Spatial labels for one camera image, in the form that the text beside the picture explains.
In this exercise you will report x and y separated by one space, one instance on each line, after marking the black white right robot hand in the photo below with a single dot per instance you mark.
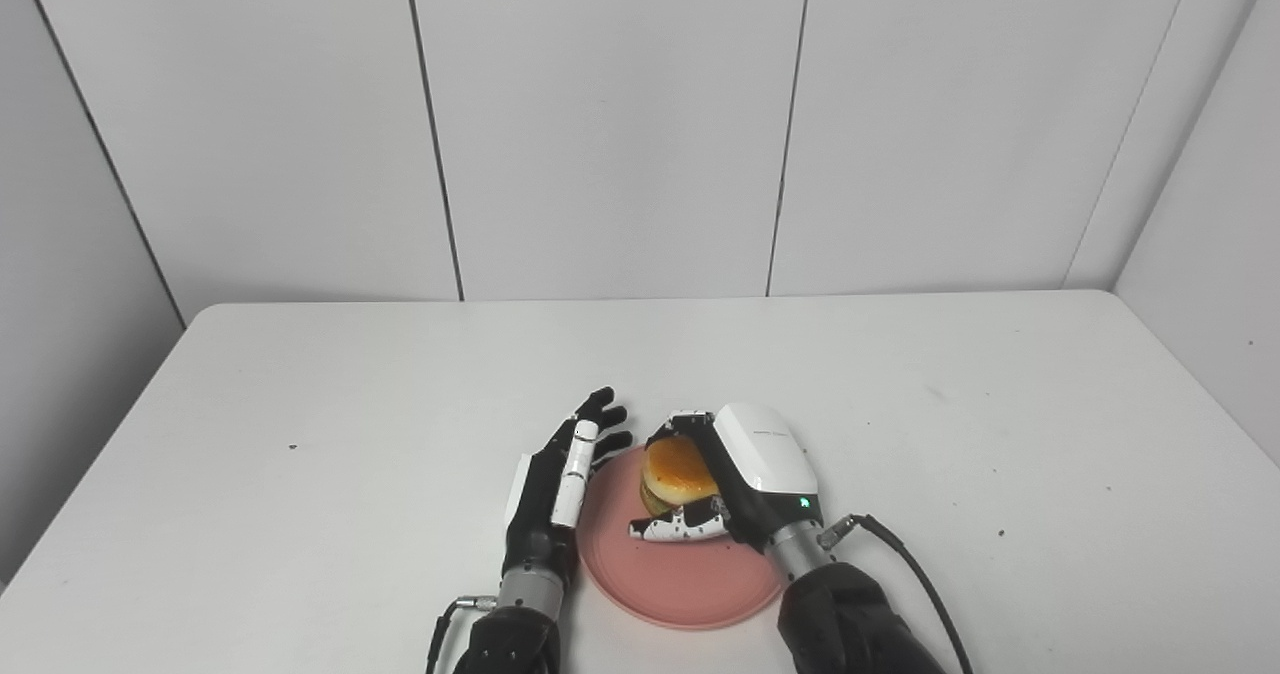
765 464

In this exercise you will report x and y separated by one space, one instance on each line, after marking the pink round plate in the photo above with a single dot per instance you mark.
680 584

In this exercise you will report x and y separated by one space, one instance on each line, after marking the toy hamburger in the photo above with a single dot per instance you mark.
675 469

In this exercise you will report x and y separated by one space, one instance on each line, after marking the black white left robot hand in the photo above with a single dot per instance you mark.
535 524

